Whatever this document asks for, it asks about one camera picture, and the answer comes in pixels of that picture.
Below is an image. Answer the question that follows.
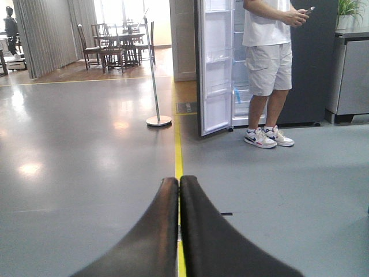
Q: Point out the wooden chair right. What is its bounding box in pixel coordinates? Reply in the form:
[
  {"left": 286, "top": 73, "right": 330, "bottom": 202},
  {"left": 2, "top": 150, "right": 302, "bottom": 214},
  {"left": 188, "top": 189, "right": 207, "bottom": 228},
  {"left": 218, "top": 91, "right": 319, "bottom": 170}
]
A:
[{"left": 135, "top": 21, "right": 156, "bottom": 65}]

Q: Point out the dark grey fridge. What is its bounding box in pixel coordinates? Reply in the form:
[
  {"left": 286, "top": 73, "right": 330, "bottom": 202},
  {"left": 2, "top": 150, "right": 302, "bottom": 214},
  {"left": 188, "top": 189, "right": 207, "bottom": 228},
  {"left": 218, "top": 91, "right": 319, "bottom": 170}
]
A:
[{"left": 233, "top": 1, "right": 338, "bottom": 129}]

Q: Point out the potted green plant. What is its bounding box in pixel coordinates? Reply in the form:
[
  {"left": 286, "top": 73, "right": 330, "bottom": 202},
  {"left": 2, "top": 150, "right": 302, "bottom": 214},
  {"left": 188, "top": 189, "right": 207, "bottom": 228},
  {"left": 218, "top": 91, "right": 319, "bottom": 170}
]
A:
[{"left": 336, "top": 0, "right": 367, "bottom": 31}]

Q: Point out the wooden dining table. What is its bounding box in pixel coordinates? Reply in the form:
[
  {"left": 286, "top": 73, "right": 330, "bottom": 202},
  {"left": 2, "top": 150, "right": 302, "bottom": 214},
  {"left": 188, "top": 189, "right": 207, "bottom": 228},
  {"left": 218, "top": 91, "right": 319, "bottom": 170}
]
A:
[{"left": 93, "top": 32, "right": 146, "bottom": 69}]

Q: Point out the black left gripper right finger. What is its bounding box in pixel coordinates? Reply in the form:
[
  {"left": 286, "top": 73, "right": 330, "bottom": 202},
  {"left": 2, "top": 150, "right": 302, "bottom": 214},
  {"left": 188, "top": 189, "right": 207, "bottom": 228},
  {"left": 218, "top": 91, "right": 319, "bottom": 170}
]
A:
[{"left": 180, "top": 175, "right": 302, "bottom": 276}]

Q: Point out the white panel cabinet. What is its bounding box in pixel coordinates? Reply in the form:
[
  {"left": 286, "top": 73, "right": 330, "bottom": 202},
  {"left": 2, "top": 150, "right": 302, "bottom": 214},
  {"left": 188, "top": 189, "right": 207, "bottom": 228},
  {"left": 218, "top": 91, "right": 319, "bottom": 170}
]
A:
[{"left": 170, "top": 0, "right": 196, "bottom": 82}]

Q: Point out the person in background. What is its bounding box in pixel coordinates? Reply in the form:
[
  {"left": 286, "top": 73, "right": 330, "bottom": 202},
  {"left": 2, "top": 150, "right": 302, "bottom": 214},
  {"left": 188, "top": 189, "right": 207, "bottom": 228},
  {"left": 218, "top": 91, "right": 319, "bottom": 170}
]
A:
[{"left": 3, "top": 6, "right": 22, "bottom": 60}]

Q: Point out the wooden chair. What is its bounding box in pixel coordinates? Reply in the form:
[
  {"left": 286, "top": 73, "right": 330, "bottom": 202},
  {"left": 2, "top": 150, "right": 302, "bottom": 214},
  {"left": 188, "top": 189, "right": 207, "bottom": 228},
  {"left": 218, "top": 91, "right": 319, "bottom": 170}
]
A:
[
  {"left": 91, "top": 23, "right": 125, "bottom": 73},
  {"left": 77, "top": 24, "right": 101, "bottom": 70},
  {"left": 135, "top": 21, "right": 156, "bottom": 65}
]

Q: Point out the person in white shorts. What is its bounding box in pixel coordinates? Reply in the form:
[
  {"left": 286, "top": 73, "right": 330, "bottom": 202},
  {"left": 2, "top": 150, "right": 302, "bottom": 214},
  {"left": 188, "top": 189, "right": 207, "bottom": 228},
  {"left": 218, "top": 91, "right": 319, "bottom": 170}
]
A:
[{"left": 243, "top": 0, "right": 309, "bottom": 149}]

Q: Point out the fridge door white inside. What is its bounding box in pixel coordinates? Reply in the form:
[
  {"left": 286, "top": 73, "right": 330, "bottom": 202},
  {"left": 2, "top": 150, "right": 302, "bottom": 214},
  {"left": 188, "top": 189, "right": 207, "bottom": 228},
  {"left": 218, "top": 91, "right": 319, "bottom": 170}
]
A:
[{"left": 194, "top": 1, "right": 234, "bottom": 137}]

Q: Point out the grey steel counter unit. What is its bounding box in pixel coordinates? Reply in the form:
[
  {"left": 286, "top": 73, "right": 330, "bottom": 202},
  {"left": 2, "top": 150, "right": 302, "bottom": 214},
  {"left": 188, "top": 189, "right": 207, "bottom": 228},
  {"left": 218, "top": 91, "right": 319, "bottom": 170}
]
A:
[{"left": 325, "top": 27, "right": 368, "bottom": 123}]

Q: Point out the wooden chair front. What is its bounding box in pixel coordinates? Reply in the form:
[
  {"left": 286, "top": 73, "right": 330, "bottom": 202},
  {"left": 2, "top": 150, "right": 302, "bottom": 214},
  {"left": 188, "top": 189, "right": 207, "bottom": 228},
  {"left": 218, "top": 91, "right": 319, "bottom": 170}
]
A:
[{"left": 91, "top": 23, "right": 125, "bottom": 73}]

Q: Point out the silver sign stand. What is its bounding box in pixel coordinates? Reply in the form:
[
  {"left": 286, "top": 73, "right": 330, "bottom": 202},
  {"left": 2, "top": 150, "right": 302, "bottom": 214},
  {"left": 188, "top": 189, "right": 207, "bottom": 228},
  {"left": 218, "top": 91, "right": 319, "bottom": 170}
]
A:
[{"left": 143, "top": 8, "right": 172, "bottom": 127}]

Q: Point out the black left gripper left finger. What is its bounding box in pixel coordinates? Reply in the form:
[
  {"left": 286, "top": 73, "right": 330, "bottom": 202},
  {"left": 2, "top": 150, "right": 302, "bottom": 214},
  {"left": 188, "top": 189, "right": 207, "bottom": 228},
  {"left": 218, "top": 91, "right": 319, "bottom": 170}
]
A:
[{"left": 73, "top": 177, "right": 178, "bottom": 276}]

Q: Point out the wooden chair left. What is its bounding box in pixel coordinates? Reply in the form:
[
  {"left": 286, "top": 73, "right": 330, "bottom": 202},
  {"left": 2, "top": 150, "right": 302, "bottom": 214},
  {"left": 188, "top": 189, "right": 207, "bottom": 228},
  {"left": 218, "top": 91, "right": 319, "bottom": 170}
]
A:
[{"left": 77, "top": 24, "right": 101, "bottom": 70}]

